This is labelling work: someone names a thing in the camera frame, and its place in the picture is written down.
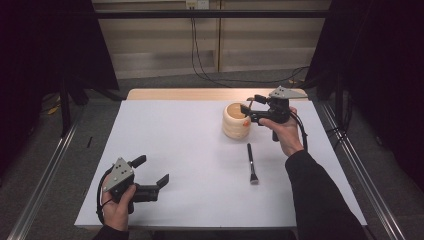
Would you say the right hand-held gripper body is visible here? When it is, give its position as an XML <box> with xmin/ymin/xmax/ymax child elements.
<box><xmin>249</xmin><ymin>85</ymin><xmax>309</xmax><ymax>143</ymax></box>

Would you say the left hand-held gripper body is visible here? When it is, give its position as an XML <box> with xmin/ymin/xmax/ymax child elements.
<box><xmin>101</xmin><ymin>157</ymin><xmax>161</xmax><ymax>215</ymax></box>

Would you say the cream ribbed pen holder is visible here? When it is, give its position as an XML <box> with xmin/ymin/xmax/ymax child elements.
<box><xmin>221</xmin><ymin>102</ymin><xmax>253</xmax><ymax>140</ymax></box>

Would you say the black makeup brush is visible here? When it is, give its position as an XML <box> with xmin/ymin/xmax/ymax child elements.
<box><xmin>246</xmin><ymin>142</ymin><xmax>260</xmax><ymax>186</ymax></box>

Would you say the person's right hand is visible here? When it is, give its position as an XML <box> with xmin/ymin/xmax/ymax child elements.
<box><xmin>259</xmin><ymin>106</ymin><xmax>305</xmax><ymax>158</ymax></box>

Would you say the person's left hand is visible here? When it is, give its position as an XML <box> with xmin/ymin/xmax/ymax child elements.
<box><xmin>100</xmin><ymin>174</ymin><xmax>138</xmax><ymax>232</ymax></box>

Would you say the white table mat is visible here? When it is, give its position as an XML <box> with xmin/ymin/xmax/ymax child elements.
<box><xmin>74</xmin><ymin>99</ymin><xmax>368</xmax><ymax>231</ymax></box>

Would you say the dark curtain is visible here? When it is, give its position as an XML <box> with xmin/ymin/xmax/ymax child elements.
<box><xmin>304</xmin><ymin>0</ymin><xmax>424</xmax><ymax>191</ymax></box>
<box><xmin>0</xmin><ymin>0</ymin><xmax>120</xmax><ymax>178</ymax></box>

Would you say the black horizontal bar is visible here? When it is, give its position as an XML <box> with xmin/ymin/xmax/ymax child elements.
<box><xmin>94</xmin><ymin>9</ymin><xmax>331</xmax><ymax>20</ymax></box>

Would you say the black wall cable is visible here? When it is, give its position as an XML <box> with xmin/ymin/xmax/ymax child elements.
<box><xmin>193</xmin><ymin>17</ymin><xmax>311</xmax><ymax>85</ymax></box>
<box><xmin>190</xmin><ymin>17</ymin><xmax>233</xmax><ymax>89</ymax></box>

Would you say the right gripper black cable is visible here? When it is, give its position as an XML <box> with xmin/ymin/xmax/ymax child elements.
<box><xmin>289</xmin><ymin>111</ymin><xmax>309</xmax><ymax>153</ymax></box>

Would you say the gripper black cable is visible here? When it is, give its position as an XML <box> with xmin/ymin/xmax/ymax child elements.
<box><xmin>289</xmin><ymin>111</ymin><xmax>309</xmax><ymax>153</ymax></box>
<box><xmin>95</xmin><ymin>166</ymin><xmax>114</xmax><ymax>225</ymax></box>

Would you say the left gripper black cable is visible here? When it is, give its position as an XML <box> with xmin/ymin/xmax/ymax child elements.
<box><xmin>95</xmin><ymin>166</ymin><xmax>114</xmax><ymax>225</ymax></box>

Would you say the dark metal stand post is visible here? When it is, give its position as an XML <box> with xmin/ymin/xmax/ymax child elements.
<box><xmin>334</xmin><ymin>71</ymin><xmax>345</xmax><ymax>129</ymax></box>
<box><xmin>59</xmin><ymin>78</ymin><xmax>73</xmax><ymax>138</ymax></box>

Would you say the aluminium floor rail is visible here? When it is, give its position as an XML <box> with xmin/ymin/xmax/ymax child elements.
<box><xmin>319</xmin><ymin>103</ymin><xmax>406</xmax><ymax>240</ymax></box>
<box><xmin>6</xmin><ymin>109</ymin><xmax>86</xmax><ymax>240</ymax></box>

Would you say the white wall socket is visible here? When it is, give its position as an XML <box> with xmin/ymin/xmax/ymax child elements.
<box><xmin>185</xmin><ymin>0</ymin><xmax>210</xmax><ymax>10</ymax></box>

